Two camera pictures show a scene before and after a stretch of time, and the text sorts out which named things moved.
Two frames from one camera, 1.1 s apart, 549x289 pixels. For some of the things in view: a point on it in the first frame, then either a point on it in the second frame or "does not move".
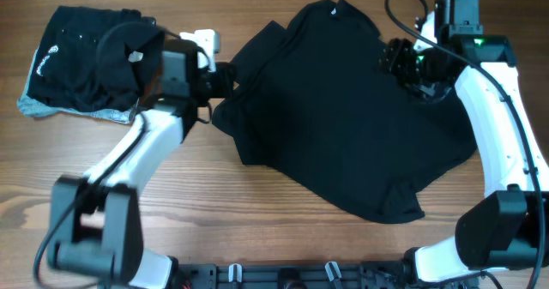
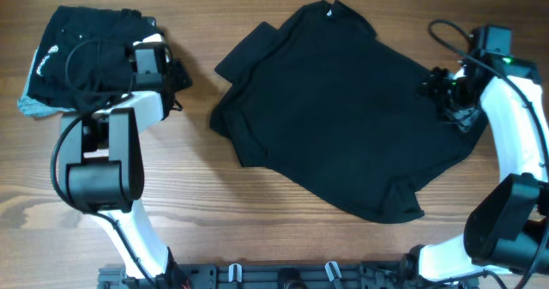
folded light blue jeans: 28,105 does not move
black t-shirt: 316,101 does not move
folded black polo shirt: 88,58 does not move
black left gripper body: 213,83 → 179,78
